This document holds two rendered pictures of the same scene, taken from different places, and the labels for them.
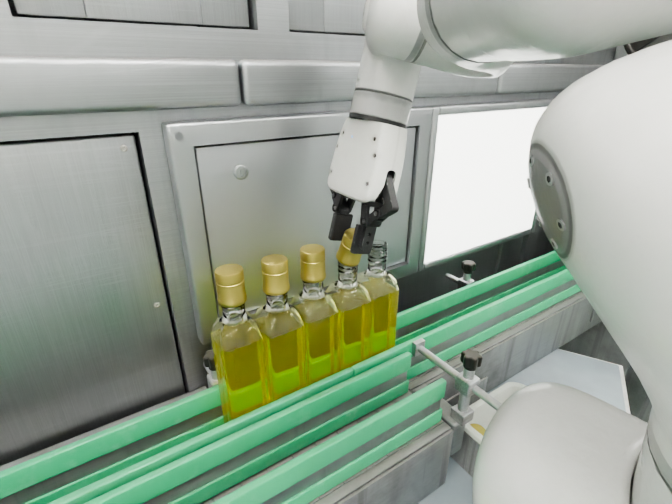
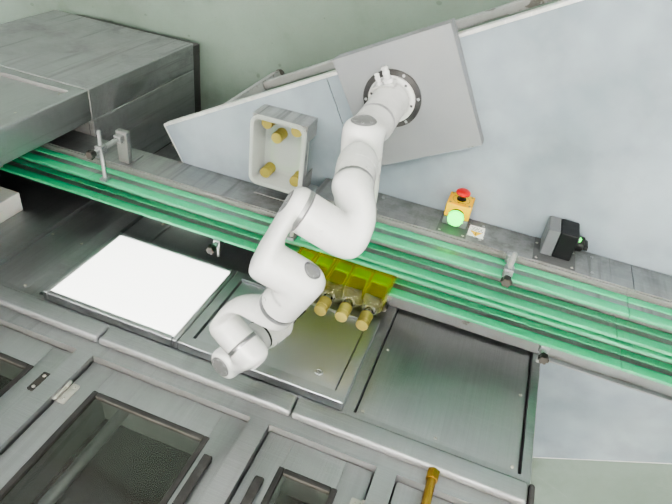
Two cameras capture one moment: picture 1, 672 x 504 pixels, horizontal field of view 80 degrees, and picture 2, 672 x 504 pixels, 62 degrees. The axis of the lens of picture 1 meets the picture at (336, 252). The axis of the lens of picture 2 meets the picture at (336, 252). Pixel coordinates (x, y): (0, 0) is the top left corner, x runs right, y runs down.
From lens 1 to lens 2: 1.01 m
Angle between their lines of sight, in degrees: 29
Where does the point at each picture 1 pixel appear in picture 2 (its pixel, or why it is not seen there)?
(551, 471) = not seen: hidden behind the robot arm
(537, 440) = not seen: hidden behind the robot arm
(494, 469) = not seen: hidden behind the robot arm
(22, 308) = (437, 380)
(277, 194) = (305, 354)
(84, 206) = (392, 399)
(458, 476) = (317, 173)
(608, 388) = (192, 127)
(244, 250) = (336, 342)
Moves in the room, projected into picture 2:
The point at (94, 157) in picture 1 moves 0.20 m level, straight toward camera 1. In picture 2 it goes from (376, 413) to (394, 360)
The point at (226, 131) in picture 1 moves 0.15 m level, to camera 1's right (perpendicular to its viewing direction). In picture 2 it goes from (316, 388) to (272, 349)
